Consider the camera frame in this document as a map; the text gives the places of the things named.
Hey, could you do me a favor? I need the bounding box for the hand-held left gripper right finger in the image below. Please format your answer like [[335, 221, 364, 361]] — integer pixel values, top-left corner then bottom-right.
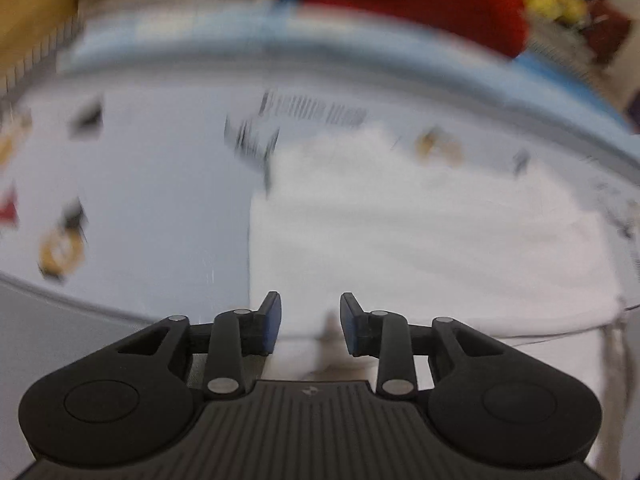
[[339, 291, 506, 401]]

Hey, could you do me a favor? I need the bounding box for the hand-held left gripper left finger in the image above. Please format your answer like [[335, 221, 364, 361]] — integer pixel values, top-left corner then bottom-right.
[[117, 291, 283, 401]]

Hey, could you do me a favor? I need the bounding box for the white long-sleeve shirt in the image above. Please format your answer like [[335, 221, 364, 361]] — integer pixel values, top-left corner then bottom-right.
[[247, 126, 640, 477]]

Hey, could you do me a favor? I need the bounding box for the grey deer-print bed sheet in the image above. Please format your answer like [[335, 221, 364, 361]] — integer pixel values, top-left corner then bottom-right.
[[0, 55, 640, 480]]

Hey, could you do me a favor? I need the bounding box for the light blue cloud-print sheet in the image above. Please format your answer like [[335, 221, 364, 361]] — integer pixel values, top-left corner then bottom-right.
[[57, 2, 637, 132]]

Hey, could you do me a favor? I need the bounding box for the wooden bed frame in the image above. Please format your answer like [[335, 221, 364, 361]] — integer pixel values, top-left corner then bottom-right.
[[0, 0, 82, 82]]

